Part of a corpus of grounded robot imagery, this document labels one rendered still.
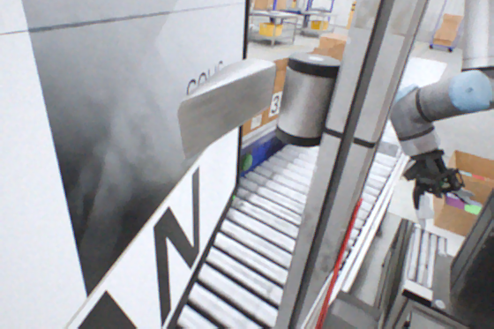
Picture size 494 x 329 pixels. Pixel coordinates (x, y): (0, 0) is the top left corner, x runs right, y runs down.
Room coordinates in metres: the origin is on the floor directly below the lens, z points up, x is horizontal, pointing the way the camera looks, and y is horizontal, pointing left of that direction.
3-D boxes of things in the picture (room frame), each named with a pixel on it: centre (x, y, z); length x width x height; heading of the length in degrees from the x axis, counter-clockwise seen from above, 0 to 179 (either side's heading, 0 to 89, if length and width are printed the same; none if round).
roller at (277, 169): (1.19, -0.31, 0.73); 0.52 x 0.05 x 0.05; 60
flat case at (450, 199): (1.08, -0.87, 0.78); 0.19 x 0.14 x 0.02; 156
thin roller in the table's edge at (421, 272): (0.83, -0.62, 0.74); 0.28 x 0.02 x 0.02; 153
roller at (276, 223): (0.91, -0.15, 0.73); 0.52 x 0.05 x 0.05; 60
